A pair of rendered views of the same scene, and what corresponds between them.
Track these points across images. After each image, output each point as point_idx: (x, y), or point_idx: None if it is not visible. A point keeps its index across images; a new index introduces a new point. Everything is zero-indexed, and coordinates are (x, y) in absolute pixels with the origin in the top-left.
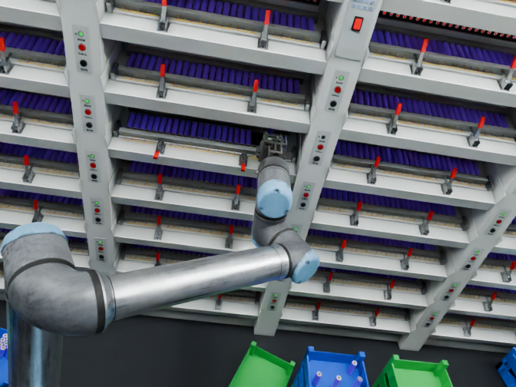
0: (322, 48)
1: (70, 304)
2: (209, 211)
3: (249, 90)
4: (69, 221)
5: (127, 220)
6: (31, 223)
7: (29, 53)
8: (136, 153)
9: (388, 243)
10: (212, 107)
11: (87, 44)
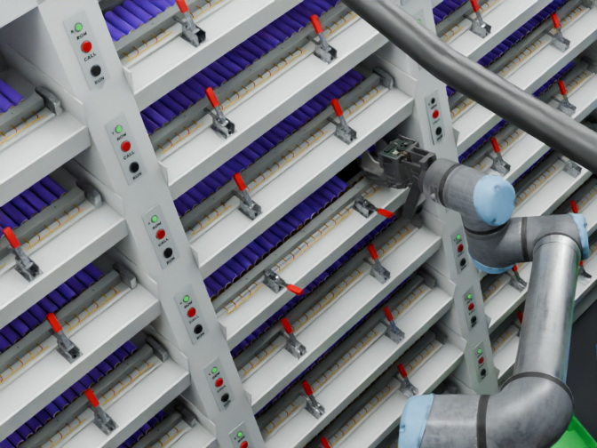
0: None
1: (550, 402)
2: (362, 311)
3: (323, 119)
4: None
5: (261, 434)
6: (409, 406)
7: (70, 308)
8: (258, 316)
9: (534, 163)
10: (314, 174)
11: (165, 224)
